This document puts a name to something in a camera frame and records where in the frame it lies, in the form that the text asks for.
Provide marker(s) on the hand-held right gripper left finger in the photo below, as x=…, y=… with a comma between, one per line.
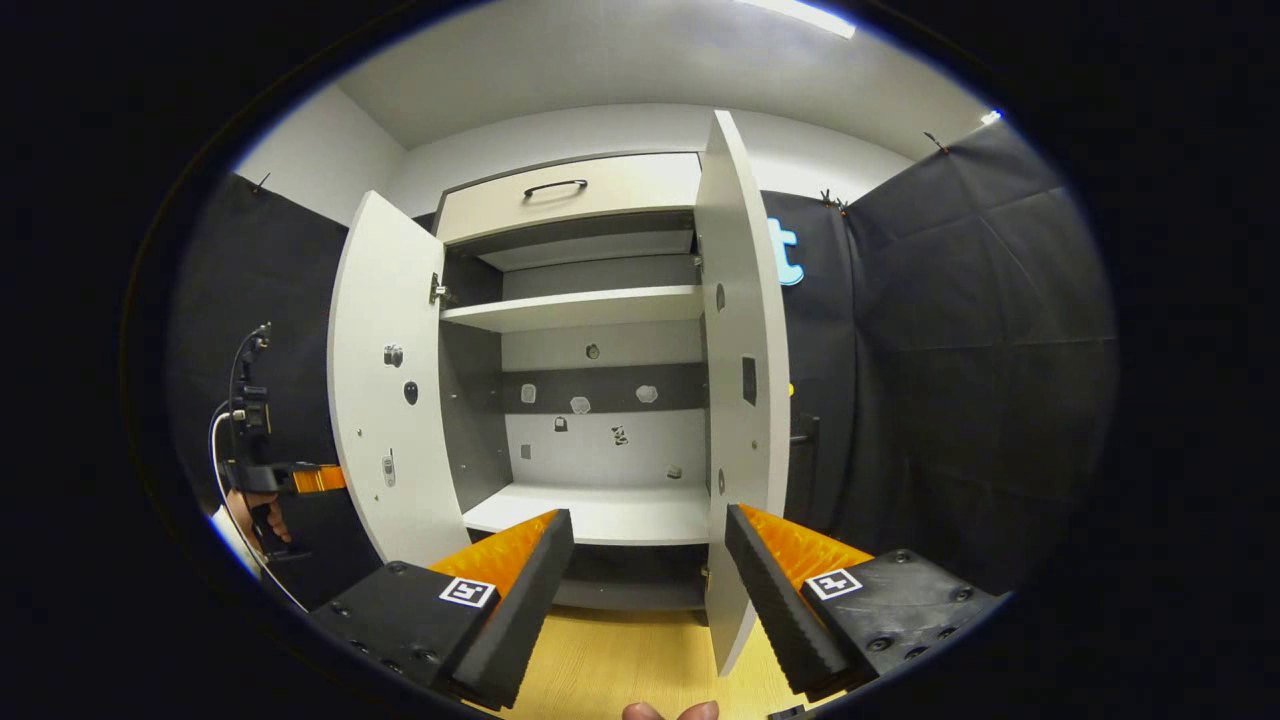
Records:
x=515, y=620

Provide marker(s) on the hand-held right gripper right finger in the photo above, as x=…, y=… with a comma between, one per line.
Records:
x=780, y=610

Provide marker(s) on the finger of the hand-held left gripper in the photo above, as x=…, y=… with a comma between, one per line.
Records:
x=320, y=479

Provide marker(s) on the beige cabinet door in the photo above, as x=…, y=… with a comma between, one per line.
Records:
x=380, y=280
x=740, y=300

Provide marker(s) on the double-door shoe cabinet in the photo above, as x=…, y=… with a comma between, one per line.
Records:
x=590, y=305

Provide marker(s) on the beige cabinet drawer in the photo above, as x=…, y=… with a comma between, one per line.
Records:
x=620, y=190

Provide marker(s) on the black backdrop cloth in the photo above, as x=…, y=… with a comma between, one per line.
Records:
x=950, y=400

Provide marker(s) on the black clamp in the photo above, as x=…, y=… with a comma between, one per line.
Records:
x=833, y=202

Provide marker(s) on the long ceiling light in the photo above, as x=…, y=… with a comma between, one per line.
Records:
x=800, y=15

